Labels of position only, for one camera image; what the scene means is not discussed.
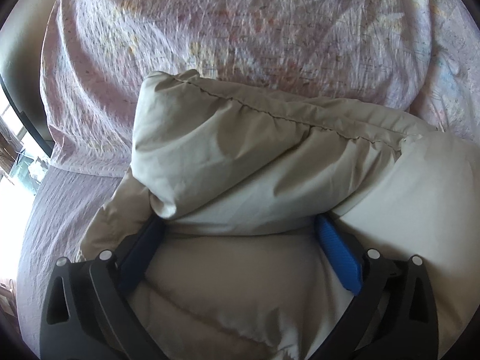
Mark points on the window with blind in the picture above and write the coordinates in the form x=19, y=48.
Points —
x=25, y=154

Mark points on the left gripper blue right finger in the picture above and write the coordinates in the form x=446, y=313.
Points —
x=392, y=314

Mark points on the lavender bed sheet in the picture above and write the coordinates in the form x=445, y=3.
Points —
x=62, y=210

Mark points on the floral pink duvet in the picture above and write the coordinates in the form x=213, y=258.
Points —
x=420, y=56

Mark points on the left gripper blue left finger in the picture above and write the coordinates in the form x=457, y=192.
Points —
x=85, y=312

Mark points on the beige puffer jacket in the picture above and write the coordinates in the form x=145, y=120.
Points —
x=238, y=174

